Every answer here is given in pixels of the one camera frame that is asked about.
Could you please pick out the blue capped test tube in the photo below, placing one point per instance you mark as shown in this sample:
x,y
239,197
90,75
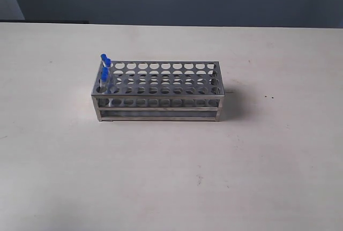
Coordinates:
x,y
105,71
103,59
103,82
108,65

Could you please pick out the stainless steel test tube rack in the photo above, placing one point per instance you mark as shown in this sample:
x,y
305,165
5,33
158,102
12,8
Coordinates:
x,y
160,91

